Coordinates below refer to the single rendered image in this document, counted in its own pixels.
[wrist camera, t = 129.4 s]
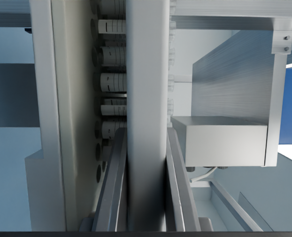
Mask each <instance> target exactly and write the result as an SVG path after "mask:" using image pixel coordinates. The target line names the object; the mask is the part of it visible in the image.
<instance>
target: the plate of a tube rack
mask: <svg viewBox="0 0 292 237"><path fill-rule="evenodd" d="M168 56H169V0H126V77H127V163H128V231H164V218H165V173H166V137H167V97H168Z"/></svg>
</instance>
